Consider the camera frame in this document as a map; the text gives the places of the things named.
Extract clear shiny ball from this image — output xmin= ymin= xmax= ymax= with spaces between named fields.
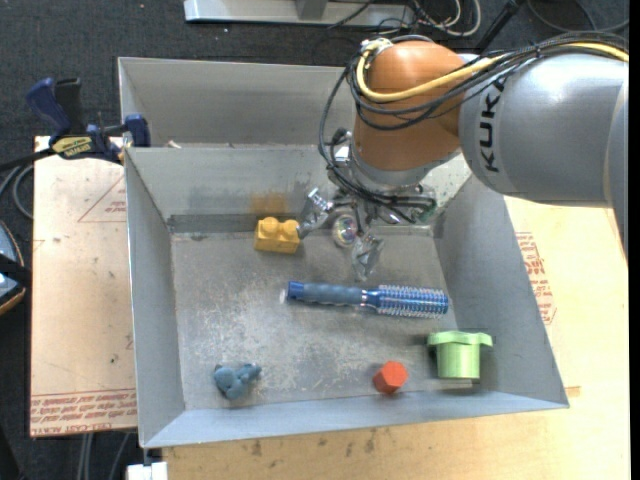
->
xmin=333 ymin=214 xmax=360 ymax=247

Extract blue hairbrush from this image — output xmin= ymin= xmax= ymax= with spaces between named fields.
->
xmin=285 ymin=280 xmax=450 ymax=319

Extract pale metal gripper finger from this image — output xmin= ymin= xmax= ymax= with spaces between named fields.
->
xmin=350 ymin=232 xmax=387 ymax=283
xmin=297 ymin=186 xmax=335 ymax=241

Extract green flanged cup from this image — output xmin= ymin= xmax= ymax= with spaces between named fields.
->
xmin=426 ymin=330 xmax=494 ymax=381

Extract black cylinder on white bracket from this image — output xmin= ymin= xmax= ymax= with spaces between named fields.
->
xmin=330 ymin=125 xmax=354 ymax=168

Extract yellow toy brick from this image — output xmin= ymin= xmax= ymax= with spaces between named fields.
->
xmin=253 ymin=215 xmax=302 ymax=256

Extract grey metal bin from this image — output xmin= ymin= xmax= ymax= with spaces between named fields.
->
xmin=117 ymin=56 xmax=571 ymax=450

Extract red hexagonal block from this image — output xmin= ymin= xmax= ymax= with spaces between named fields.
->
xmin=371 ymin=360 xmax=409 ymax=396

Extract blue toy animal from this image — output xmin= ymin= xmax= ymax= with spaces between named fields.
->
xmin=212 ymin=362 xmax=263 ymax=402

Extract brown cardboard board, red print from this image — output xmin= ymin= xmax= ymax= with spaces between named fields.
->
xmin=29 ymin=135 xmax=584 ymax=439

